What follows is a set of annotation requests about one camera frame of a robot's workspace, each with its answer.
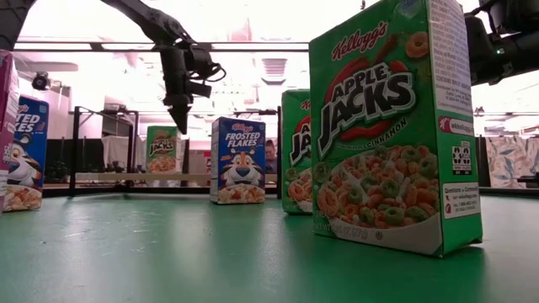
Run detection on black metal shelf frame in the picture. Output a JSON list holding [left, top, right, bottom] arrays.
[[69, 104, 283, 199]]

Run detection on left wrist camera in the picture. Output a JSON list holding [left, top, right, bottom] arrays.
[[184, 43, 214, 82]]

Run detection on floral patterned partition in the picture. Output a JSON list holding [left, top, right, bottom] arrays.
[[486, 135, 539, 189]]

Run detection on green table mat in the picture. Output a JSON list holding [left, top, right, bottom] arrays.
[[0, 194, 539, 303]]

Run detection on black partition panel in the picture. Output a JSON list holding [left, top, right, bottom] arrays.
[[44, 137, 104, 185]]

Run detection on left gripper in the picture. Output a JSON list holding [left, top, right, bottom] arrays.
[[158, 43, 213, 135]]

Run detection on wooden shelf board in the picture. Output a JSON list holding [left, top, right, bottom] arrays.
[[74, 172, 279, 183]]

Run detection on Frosted Flakes cereal box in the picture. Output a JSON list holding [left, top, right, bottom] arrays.
[[209, 116, 267, 205], [3, 94, 51, 213]]

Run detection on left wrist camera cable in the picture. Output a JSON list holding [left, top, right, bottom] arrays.
[[205, 61, 227, 83]]

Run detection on Raisin Bran cereal box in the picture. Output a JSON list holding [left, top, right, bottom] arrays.
[[0, 49, 21, 214]]

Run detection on black mounted camera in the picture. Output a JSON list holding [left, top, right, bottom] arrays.
[[31, 71, 52, 92]]

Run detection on Apple Jacks cereal box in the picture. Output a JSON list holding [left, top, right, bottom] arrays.
[[145, 125, 183, 174], [308, 0, 484, 258], [280, 88, 315, 215]]

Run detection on person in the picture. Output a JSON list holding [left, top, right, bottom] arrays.
[[264, 138, 279, 175]]

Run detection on white cloth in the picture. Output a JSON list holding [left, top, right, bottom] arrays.
[[100, 135, 140, 172]]

